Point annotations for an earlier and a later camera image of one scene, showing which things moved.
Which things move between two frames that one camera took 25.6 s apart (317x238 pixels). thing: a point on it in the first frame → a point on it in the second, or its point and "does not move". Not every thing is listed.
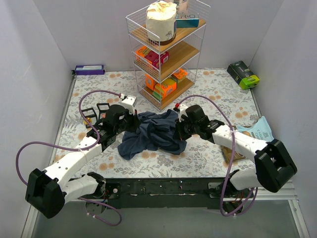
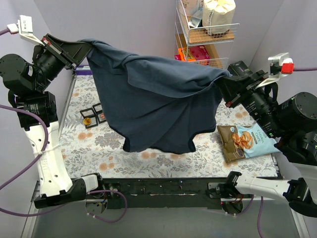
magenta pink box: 157,59 → 199,52
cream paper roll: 161,22 → 217,16
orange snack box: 141,52 → 181,51
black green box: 243,75 does not move
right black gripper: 182,127 → 243,89
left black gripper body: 133,120 → 59,52
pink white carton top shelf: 186,9 does not move
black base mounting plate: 170,193 does not move
